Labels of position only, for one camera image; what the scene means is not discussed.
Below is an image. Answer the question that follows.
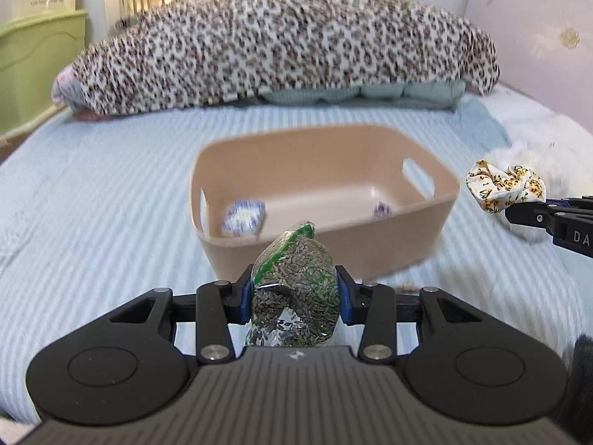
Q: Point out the green nightstand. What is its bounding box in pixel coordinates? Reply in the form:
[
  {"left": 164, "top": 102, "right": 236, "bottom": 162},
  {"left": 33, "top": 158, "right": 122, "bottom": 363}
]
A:
[{"left": 0, "top": 8, "right": 90, "bottom": 142}]

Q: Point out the beige plastic basket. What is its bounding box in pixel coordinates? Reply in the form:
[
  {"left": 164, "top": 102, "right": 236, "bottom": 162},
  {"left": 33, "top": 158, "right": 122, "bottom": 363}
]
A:
[{"left": 188, "top": 123, "right": 461, "bottom": 283}]

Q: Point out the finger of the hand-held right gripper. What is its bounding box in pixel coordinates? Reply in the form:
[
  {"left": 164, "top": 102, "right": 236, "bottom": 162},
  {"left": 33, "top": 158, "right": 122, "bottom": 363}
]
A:
[
  {"left": 546, "top": 197, "right": 593, "bottom": 214},
  {"left": 504, "top": 201, "right": 557, "bottom": 237}
]

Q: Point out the dark cloth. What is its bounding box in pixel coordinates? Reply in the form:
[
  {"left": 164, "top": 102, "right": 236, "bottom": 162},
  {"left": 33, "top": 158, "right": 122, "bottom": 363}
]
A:
[{"left": 554, "top": 334, "right": 593, "bottom": 441}]

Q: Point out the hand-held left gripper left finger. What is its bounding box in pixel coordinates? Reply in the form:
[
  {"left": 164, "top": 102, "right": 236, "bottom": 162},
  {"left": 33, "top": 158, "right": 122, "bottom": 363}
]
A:
[{"left": 109, "top": 265, "right": 255, "bottom": 365}]

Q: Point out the white fluffy plush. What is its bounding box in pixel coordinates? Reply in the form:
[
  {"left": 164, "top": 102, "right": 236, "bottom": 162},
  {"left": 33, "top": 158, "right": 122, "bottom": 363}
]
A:
[{"left": 482, "top": 114, "right": 593, "bottom": 243}]

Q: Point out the blue and white packet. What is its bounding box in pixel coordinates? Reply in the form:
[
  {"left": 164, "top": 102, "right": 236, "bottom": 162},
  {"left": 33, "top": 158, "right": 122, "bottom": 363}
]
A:
[{"left": 221, "top": 200, "right": 268, "bottom": 237}]

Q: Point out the leopard print blanket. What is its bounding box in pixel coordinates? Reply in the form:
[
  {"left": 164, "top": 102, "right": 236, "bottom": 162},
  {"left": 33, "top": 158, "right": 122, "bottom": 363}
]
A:
[{"left": 52, "top": 0, "right": 501, "bottom": 116}]

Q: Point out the light blue pillow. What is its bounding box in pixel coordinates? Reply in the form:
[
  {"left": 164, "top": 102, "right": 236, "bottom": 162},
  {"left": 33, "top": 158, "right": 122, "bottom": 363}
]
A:
[{"left": 258, "top": 79, "right": 468, "bottom": 113}]

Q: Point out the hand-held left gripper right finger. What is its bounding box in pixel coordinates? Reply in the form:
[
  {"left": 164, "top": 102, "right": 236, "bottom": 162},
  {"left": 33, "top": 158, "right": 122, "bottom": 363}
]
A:
[{"left": 334, "top": 265, "right": 488, "bottom": 365}]

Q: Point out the floral yellow scrunchie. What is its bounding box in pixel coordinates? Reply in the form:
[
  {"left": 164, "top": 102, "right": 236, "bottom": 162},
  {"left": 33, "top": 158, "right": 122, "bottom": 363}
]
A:
[{"left": 466, "top": 159, "right": 548, "bottom": 214}]

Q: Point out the clear bag of seeds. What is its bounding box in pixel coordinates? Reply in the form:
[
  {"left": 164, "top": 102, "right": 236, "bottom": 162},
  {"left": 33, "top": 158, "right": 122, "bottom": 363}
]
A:
[{"left": 244, "top": 221, "right": 342, "bottom": 349}]

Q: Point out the blue striped bed sheet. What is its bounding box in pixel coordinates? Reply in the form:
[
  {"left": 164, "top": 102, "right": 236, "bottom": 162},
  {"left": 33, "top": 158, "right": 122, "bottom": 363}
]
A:
[{"left": 0, "top": 82, "right": 593, "bottom": 427}]

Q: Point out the pink headboard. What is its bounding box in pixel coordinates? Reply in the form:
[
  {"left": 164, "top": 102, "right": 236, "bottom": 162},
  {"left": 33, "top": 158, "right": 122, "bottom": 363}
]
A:
[{"left": 463, "top": 0, "right": 593, "bottom": 122}]

